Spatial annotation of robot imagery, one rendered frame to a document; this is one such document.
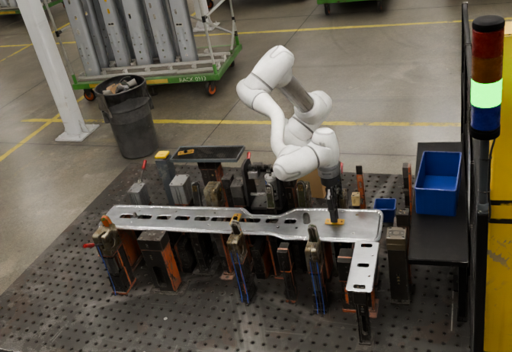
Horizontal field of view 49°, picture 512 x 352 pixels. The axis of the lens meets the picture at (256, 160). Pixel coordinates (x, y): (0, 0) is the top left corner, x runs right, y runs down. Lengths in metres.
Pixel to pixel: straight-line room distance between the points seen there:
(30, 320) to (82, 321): 0.28
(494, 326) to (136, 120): 4.05
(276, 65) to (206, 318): 1.19
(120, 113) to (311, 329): 3.43
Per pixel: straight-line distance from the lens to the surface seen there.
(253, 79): 2.66
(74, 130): 6.51
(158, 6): 6.90
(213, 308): 2.70
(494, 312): 2.05
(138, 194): 2.97
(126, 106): 5.36
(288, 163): 2.19
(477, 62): 1.41
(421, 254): 2.30
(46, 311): 3.05
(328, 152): 2.27
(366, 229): 2.47
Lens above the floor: 2.52
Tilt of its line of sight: 30 degrees down
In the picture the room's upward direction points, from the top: 11 degrees counter-clockwise
